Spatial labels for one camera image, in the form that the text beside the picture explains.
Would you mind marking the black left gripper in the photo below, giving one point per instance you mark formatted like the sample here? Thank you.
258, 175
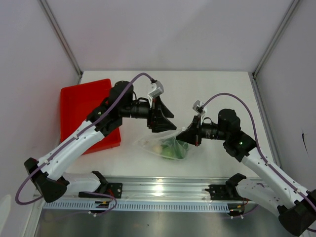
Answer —
159, 124

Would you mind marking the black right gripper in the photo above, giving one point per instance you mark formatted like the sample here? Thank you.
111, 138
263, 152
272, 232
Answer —
193, 135

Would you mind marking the green bell pepper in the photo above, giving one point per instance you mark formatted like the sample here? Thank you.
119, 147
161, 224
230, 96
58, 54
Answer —
180, 149

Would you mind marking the clear zip top bag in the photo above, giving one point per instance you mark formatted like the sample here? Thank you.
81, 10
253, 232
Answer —
165, 139

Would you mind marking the green round lime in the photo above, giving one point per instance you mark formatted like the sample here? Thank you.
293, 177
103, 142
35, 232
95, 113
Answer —
168, 153

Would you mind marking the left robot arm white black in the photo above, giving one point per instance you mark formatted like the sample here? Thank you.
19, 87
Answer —
48, 173

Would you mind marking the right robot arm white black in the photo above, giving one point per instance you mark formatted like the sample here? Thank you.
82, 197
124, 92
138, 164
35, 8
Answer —
295, 219

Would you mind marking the red plastic tray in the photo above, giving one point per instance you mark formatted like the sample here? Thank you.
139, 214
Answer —
77, 101

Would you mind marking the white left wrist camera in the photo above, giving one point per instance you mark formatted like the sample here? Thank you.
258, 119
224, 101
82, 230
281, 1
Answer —
155, 89

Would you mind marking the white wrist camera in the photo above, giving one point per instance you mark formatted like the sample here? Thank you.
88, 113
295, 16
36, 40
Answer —
198, 106
155, 89

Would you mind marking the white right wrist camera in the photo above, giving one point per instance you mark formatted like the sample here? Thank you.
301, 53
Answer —
198, 106

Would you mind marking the aluminium rail frame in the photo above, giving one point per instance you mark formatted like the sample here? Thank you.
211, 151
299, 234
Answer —
168, 188

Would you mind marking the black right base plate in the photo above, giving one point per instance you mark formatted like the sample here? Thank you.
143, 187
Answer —
223, 192

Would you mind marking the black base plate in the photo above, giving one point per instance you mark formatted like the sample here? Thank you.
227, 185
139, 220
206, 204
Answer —
223, 192
111, 189

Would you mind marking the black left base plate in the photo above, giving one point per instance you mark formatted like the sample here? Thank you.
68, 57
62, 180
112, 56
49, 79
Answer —
111, 189

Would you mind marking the right aluminium corner post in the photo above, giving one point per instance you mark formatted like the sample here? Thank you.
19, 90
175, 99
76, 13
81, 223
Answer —
281, 28

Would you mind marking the aluminium corner post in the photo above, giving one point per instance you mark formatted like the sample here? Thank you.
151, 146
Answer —
60, 35
281, 28

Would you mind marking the white slotted cable duct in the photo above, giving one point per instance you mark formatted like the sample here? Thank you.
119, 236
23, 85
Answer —
206, 207

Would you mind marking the left aluminium corner post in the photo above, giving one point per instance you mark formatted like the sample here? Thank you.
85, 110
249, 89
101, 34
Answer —
60, 35

